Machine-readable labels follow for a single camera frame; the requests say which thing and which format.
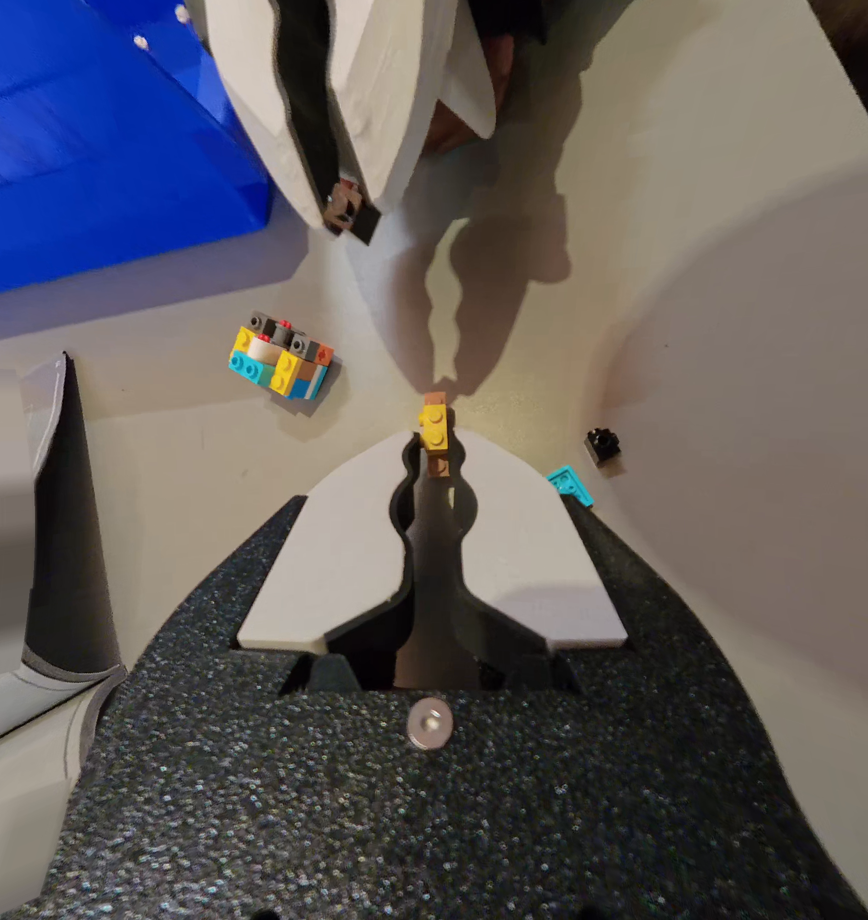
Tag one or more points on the person's right hand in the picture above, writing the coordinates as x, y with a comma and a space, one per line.
504, 68

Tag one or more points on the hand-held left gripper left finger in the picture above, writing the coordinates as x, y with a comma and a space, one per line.
326, 568

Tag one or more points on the multicoloured brick model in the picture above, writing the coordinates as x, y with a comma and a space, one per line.
283, 359

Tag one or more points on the turquoise brick plate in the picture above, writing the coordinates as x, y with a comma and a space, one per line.
570, 485

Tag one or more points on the small black brick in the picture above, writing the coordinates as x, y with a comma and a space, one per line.
344, 208
603, 445

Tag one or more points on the grey desk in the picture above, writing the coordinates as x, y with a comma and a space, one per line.
692, 323

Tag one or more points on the person's brown jacket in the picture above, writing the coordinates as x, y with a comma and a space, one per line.
865, 43

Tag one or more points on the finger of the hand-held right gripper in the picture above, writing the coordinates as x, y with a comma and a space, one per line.
250, 79
390, 86

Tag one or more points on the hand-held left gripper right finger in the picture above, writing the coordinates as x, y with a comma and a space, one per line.
534, 560

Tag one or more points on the blue storage bin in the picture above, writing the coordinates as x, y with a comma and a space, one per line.
81, 180

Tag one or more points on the yellow and brown brick assembly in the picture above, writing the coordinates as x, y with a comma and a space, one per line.
435, 431

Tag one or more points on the brick instruction booklet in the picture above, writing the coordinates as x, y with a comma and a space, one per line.
2, 539

